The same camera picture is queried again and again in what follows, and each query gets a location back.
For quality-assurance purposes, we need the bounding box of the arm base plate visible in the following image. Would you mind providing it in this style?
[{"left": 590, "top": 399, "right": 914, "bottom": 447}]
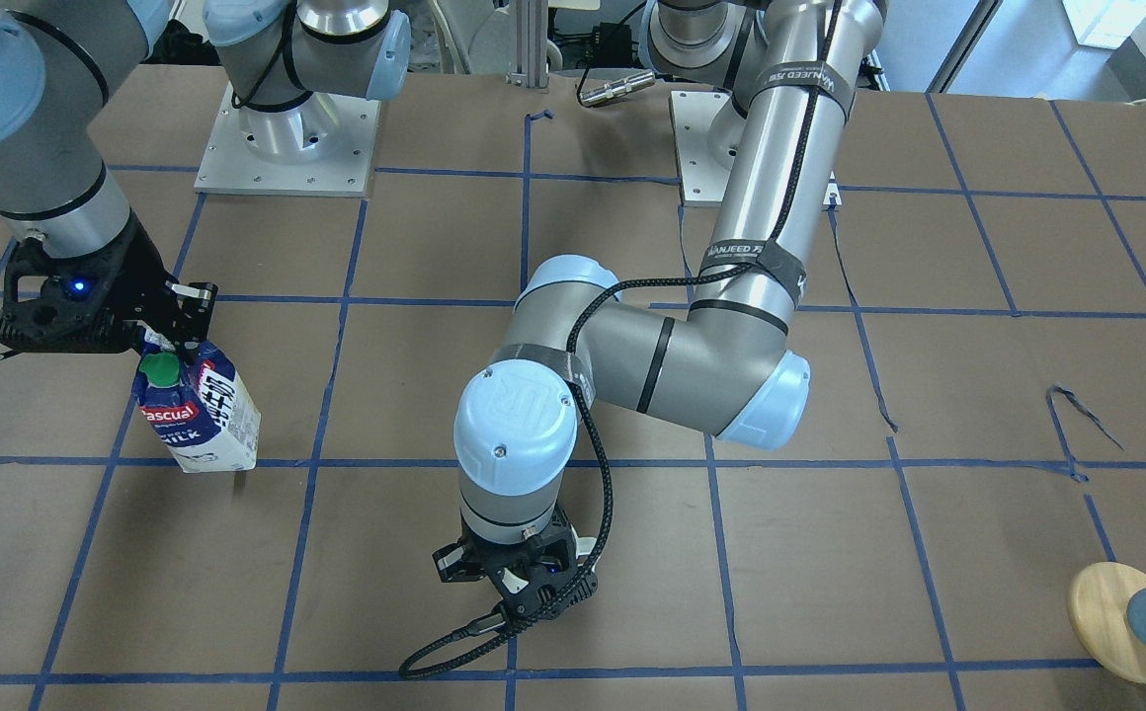
[
  {"left": 672, "top": 89, "right": 745, "bottom": 208},
  {"left": 195, "top": 87, "right": 383, "bottom": 198}
]

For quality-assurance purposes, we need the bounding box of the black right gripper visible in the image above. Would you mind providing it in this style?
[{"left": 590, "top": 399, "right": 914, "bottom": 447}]
[{"left": 0, "top": 214, "right": 217, "bottom": 364}]

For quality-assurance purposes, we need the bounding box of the wooden mug tree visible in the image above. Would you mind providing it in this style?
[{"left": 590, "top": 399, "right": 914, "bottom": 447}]
[{"left": 1067, "top": 561, "right": 1146, "bottom": 683}]

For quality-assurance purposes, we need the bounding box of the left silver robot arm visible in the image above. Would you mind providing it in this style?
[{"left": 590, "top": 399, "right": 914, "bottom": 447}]
[{"left": 434, "top": 1, "right": 888, "bottom": 634}]

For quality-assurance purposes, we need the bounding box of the brown paper table cover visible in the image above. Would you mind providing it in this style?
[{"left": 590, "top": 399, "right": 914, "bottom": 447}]
[{"left": 0, "top": 67, "right": 1146, "bottom": 710}]

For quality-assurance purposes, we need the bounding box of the blue white milk carton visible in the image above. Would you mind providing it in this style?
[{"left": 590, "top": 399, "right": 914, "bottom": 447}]
[{"left": 133, "top": 330, "right": 261, "bottom": 472}]

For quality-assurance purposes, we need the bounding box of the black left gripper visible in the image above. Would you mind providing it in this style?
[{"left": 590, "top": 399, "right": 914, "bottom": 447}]
[{"left": 433, "top": 503, "right": 599, "bottom": 620}]

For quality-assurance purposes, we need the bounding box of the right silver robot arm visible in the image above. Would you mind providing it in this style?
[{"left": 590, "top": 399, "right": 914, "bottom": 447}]
[{"left": 0, "top": 1, "right": 411, "bottom": 361}]

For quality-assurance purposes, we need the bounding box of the aluminium frame post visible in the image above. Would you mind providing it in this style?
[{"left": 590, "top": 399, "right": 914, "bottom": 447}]
[{"left": 507, "top": 0, "right": 549, "bottom": 93}]

